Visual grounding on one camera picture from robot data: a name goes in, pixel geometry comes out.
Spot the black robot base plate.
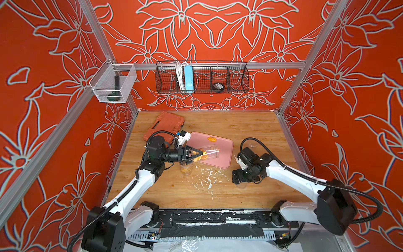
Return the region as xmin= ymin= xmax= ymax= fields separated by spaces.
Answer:
xmin=128 ymin=209 xmax=299 ymax=242

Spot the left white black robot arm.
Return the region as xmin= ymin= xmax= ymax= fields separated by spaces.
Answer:
xmin=67 ymin=130 xmax=203 ymax=252

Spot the clear plastic wall bin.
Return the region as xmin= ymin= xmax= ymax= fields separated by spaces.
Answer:
xmin=89 ymin=58 xmax=137 ymax=104

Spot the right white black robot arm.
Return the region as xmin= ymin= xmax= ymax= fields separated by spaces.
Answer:
xmin=232 ymin=138 xmax=384 ymax=248

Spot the white coiled cable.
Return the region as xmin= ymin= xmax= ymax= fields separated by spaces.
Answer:
xmin=175 ymin=62 xmax=186 ymax=90

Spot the pink plastic tray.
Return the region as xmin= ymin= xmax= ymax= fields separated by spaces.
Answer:
xmin=187 ymin=132 xmax=234 ymax=170

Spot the clear cookie jar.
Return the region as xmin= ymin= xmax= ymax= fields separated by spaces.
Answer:
xmin=200 ymin=145 xmax=219 ymax=162
xmin=180 ymin=163 xmax=193 ymax=176
xmin=246 ymin=140 xmax=258 ymax=149

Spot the light blue box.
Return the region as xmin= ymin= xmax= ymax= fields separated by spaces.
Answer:
xmin=184 ymin=65 xmax=194 ymax=93

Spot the black wire wall basket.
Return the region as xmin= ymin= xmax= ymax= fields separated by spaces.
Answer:
xmin=155 ymin=60 xmax=250 ymax=95

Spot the orange plastic tool case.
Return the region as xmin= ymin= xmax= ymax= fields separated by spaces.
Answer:
xmin=143 ymin=111 xmax=185 ymax=141

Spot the orange cookie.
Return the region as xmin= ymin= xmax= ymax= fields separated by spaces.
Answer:
xmin=207 ymin=136 xmax=217 ymax=142

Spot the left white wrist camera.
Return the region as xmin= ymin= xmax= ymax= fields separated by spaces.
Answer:
xmin=177 ymin=130 xmax=191 ymax=146

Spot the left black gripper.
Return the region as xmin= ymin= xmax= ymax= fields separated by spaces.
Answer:
xmin=159 ymin=147 xmax=202 ymax=165

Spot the dark green flashlight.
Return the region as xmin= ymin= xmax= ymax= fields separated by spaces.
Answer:
xmin=107 ymin=75 xmax=121 ymax=101

